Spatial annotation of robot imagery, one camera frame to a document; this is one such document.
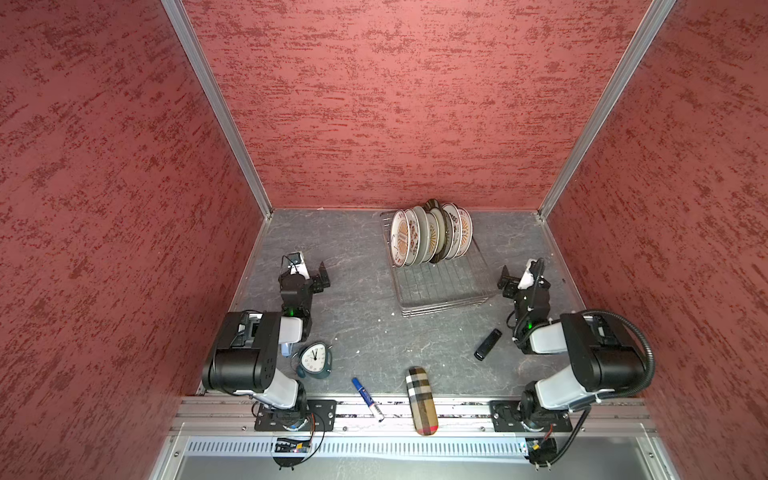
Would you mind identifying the white grey line plate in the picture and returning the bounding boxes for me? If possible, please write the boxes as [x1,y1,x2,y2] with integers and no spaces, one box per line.
[413,206,439,264]

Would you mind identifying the white plate red characters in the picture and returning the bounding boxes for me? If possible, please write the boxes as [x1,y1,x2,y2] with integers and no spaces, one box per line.
[457,207,473,257]

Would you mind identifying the dark rimmed cream plate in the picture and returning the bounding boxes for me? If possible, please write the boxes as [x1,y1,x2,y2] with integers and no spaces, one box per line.
[425,199,452,264]

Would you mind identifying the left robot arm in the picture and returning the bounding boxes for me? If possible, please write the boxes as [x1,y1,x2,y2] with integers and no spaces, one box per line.
[201,263,331,422]

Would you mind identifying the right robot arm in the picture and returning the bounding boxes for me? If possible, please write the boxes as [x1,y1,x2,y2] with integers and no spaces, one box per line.
[497,259,656,430]

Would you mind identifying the orange sunburst plate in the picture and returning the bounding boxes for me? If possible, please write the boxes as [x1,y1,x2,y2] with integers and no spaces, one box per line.
[442,203,462,260]
[390,210,410,267]

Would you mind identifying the teal alarm clock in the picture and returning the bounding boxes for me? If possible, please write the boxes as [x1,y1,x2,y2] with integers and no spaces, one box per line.
[296,341,332,379]

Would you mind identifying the black usb stick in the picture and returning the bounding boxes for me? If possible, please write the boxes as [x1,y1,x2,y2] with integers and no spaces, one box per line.
[474,329,502,361]

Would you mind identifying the orange sunburst plate front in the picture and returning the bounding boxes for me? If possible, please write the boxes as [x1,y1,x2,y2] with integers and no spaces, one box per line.
[390,210,410,267]

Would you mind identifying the blue marker pen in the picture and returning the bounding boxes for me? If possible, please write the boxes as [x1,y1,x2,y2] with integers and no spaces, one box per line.
[352,377,385,422]

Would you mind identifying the plaid glasses case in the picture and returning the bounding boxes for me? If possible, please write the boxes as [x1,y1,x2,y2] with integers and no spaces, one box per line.
[406,366,439,436]

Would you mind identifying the right corner aluminium profile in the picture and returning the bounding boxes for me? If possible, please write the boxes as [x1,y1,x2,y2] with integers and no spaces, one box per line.
[538,0,676,222]

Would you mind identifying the corner aluminium profile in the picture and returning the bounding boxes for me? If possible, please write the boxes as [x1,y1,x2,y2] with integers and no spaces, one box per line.
[538,0,676,222]
[161,0,274,221]

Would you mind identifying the left corner aluminium profile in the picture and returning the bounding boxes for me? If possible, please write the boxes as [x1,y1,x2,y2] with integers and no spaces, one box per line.
[161,0,274,221]

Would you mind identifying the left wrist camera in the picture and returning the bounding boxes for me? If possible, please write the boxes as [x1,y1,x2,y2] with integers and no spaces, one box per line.
[283,251,311,279]

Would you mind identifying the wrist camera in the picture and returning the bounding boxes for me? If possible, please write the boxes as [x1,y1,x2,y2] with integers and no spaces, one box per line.
[283,251,311,279]
[518,258,545,290]

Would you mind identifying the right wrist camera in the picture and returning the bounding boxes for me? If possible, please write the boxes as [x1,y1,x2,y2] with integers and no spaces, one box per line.
[518,258,545,290]

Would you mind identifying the metal wire dish rack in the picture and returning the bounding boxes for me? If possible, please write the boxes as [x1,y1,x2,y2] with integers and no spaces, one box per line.
[380,210,496,316]

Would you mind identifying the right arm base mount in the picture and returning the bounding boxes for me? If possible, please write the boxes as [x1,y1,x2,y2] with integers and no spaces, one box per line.
[489,400,573,435]

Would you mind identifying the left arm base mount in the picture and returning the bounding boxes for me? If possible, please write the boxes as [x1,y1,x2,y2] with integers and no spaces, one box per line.
[254,399,338,433]

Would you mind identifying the aluminium front rail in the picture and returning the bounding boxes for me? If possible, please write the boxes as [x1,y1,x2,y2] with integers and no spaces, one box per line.
[170,394,659,437]

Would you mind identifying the white perforated cable duct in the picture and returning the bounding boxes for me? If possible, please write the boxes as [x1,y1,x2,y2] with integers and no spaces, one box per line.
[184,436,529,463]

